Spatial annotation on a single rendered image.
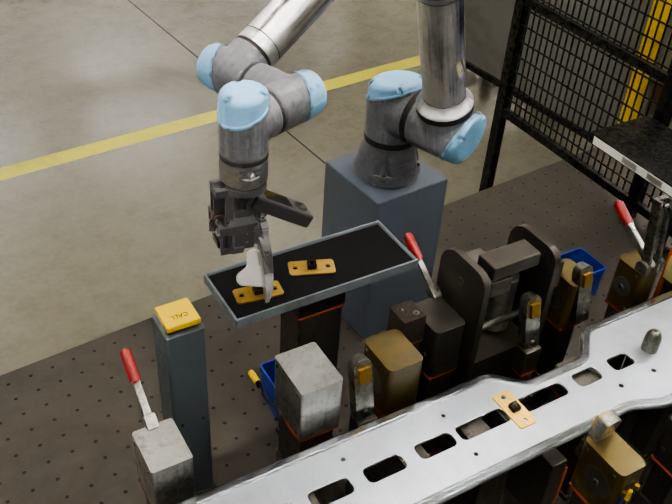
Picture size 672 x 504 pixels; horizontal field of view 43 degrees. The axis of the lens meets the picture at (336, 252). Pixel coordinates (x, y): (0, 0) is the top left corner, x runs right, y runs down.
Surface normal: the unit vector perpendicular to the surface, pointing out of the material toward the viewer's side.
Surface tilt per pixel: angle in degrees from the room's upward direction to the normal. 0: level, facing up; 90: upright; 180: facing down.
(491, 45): 90
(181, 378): 90
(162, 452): 0
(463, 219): 0
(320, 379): 0
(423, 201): 90
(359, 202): 90
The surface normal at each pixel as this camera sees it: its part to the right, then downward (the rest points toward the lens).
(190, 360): 0.50, 0.55
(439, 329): 0.06, -0.79
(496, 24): -0.82, 0.32
